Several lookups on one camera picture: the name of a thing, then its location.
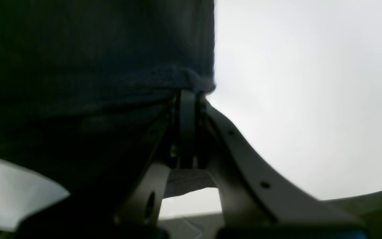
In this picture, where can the black t-shirt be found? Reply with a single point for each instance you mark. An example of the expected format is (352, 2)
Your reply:
(89, 98)

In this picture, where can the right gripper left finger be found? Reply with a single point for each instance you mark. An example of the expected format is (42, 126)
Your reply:
(164, 166)

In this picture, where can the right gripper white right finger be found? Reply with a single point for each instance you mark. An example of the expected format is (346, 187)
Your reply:
(254, 197)

